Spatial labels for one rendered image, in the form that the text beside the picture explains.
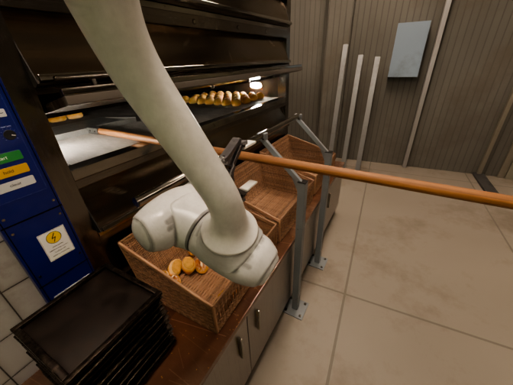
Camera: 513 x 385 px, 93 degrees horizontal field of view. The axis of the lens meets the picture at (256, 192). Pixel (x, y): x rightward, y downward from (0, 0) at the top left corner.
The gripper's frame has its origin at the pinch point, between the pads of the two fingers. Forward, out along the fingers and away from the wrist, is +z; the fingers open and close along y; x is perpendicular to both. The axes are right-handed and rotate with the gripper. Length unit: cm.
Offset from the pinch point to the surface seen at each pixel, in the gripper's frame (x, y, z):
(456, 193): 53, 0, 5
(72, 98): -41, -21, -25
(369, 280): 44, 120, 90
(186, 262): -36, 55, -4
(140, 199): -17.9, 2.9, -28.6
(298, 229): 3, 53, 41
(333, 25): -62, -64, 318
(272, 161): 5.1, 0.2, 4.7
